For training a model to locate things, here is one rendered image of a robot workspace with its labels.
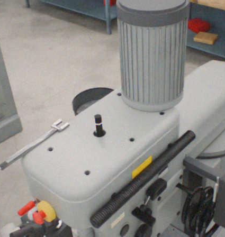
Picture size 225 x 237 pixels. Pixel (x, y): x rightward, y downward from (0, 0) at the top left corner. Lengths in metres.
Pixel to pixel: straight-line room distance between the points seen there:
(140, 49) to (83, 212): 0.46
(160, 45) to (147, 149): 0.29
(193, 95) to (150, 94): 0.37
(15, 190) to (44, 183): 2.66
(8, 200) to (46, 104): 1.48
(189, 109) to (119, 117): 0.34
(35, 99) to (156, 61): 3.76
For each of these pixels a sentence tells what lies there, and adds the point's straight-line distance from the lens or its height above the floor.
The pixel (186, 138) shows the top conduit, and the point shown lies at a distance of 1.21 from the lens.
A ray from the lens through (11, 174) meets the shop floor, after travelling 3.82.
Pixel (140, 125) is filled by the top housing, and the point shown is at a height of 1.89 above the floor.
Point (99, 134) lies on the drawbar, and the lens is 1.09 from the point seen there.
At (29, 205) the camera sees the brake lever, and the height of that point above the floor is 1.71.
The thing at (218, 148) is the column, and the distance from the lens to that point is 1.56.
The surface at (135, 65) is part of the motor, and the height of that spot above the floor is 2.04.
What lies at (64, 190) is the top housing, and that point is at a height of 1.88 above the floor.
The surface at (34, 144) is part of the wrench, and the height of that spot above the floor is 1.90.
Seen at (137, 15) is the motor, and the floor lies 2.20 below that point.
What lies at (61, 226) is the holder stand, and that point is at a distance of 1.86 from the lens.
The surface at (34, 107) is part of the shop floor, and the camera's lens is 4.63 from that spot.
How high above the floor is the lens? 2.59
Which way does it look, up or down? 38 degrees down
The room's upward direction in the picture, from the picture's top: 4 degrees counter-clockwise
